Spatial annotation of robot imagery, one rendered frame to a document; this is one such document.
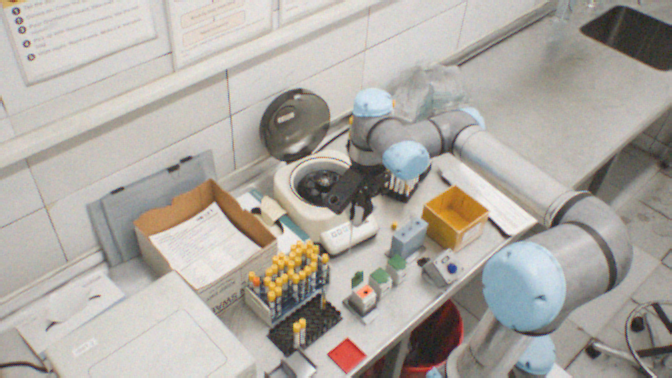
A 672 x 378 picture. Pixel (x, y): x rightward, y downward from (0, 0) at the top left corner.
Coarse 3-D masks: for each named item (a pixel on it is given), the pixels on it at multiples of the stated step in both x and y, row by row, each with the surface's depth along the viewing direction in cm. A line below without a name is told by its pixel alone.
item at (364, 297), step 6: (354, 288) 152; (360, 288) 152; (366, 288) 152; (354, 294) 152; (360, 294) 151; (366, 294) 151; (372, 294) 152; (354, 300) 153; (360, 300) 151; (366, 300) 150; (372, 300) 152; (360, 306) 152; (366, 306) 152
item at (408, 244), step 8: (416, 216) 167; (408, 224) 165; (416, 224) 165; (424, 224) 165; (400, 232) 163; (408, 232) 163; (416, 232) 163; (424, 232) 167; (392, 240) 163; (400, 240) 161; (408, 240) 161; (416, 240) 166; (392, 248) 165; (400, 248) 162; (408, 248) 165; (416, 248) 169; (424, 248) 171; (392, 256) 167; (400, 256) 164; (408, 256) 168; (416, 256) 169; (408, 264) 167
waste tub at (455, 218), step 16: (448, 192) 176; (464, 192) 175; (432, 208) 175; (448, 208) 182; (464, 208) 178; (480, 208) 172; (432, 224) 171; (448, 224) 166; (464, 224) 178; (480, 224) 171; (448, 240) 169; (464, 240) 170
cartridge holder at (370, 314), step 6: (342, 300) 157; (348, 300) 155; (348, 306) 156; (354, 306) 154; (372, 306) 153; (354, 312) 155; (360, 312) 153; (366, 312) 153; (372, 312) 155; (378, 312) 155; (360, 318) 154; (366, 318) 153; (372, 318) 153; (366, 324) 153
